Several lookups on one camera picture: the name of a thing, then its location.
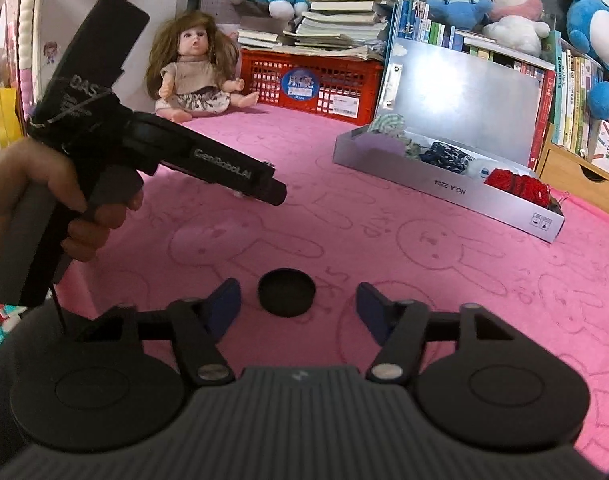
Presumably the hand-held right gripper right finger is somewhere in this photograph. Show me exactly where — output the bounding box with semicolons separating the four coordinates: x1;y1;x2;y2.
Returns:
355;282;523;385

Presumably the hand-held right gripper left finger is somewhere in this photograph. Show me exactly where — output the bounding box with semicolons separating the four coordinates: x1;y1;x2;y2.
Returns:
76;277;243;386

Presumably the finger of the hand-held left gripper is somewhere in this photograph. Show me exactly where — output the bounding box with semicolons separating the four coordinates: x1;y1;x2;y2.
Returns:
262;160;288;209

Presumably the black round lid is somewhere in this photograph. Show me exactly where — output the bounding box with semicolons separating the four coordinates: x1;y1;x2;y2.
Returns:
257;268;318;319

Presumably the green checked cloth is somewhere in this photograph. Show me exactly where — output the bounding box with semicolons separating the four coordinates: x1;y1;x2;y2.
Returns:
366;112;421;162

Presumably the navy floral pouch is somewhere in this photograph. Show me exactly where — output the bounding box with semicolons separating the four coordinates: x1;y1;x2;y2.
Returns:
419;141;478;179

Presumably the red crochet piece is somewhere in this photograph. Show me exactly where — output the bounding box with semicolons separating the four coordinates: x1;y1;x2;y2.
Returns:
483;167;553;209

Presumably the grey file box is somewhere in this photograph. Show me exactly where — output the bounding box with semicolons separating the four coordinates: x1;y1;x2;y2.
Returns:
333;35;565;244

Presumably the person's left hand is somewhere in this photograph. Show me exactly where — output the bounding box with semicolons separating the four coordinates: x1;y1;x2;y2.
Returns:
0;137;145;262

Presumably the pink bunny print blanket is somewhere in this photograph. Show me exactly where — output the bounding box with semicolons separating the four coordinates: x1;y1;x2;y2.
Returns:
59;102;609;471

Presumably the brown haired doll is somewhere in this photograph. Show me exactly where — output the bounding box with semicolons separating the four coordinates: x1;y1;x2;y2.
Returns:
145;13;260;122

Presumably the red plastic crate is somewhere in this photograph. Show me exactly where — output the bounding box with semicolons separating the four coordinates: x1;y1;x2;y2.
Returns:
240;48;385;126

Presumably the stack of books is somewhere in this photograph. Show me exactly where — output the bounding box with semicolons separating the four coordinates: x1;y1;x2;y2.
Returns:
236;0;393;62

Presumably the black binder clip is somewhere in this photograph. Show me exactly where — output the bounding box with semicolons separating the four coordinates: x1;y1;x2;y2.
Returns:
546;189;571;214

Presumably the wooden drawer box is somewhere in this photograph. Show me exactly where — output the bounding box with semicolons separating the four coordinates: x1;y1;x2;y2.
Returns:
536;122;609;222

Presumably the blue big-eared plush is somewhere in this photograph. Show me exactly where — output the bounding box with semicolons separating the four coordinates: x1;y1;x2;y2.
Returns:
426;0;495;34

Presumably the row of upright books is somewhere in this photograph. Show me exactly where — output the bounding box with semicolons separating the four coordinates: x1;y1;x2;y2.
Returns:
389;0;609;161

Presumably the pink white bunny plush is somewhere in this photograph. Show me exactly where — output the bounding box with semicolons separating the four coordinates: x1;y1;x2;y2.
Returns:
476;0;553;57

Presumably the large blue white plush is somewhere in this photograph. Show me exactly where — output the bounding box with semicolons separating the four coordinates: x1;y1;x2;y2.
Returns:
566;0;609;117

